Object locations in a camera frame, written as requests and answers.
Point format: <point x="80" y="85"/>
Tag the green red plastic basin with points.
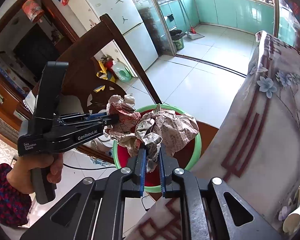
<point x="191" y="152"/>

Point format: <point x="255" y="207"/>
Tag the black kitchen trash bin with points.
<point x="177" y="38"/>

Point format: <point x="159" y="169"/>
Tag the printed newspaper ball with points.
<point x="164" y="126"/>

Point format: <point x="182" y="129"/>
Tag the dark wooden chair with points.
<point x="81" y="78"/>

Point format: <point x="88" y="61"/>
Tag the teal kitchen cabinets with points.
<point x="250" y="16"/>

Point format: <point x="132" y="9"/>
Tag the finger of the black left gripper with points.
<point x="76" y="119"/>

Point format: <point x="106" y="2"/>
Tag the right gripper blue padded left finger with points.
<point x="138" y="165"/>

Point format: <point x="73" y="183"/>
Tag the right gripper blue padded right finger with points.
<point x="167" y="165"/>

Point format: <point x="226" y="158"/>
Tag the reddish paper ball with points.
<point x="123" y="130"/>

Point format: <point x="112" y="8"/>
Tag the person's left hand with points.
<point x="20" y="176"/>

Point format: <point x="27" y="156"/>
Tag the red mop with handle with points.
<point x="191" y="33"/>

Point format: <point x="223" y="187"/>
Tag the green plastic jug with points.
<point x="121" y="71"/>

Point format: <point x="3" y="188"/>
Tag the white two-door refrigerator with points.
<point x="128" y="20"/>

